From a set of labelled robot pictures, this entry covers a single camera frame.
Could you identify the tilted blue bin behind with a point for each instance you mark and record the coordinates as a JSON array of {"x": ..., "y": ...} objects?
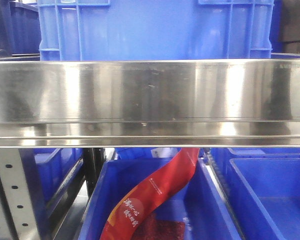
[{"x": 131, "y": 153}]

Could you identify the blue bin rear middle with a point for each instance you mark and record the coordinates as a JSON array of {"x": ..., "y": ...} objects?
[{"x": 222, "y": 155}]

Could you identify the blue bin left shelf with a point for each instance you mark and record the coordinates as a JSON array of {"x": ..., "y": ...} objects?
[{"x": 53, "y": 164}]

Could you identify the blue bin front right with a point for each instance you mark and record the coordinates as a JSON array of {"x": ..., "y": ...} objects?
[{"x": 265, "y": 197}]

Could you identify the black perforated upright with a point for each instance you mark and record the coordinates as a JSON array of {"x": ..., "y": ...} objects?
[{"x": 93, "y": 161}]

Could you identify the red snack bag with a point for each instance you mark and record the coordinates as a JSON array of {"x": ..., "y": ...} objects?
[{"x": 135, "y": 207}]

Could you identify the dark red flat packet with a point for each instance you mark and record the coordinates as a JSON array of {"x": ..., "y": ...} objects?
[{"x": 157, "y": 229}]

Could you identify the stainless steel shelf beam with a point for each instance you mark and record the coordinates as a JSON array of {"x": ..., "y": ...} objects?
[{"x": 192, "y": 103}]

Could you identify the large blue crate upper shelf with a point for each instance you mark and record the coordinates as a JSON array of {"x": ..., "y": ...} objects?
[{"x": 116, "y": 30}]

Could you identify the perforated steel shelf upright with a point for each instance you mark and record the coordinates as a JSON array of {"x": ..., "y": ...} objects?
[{"x": 22, "y": 205}]

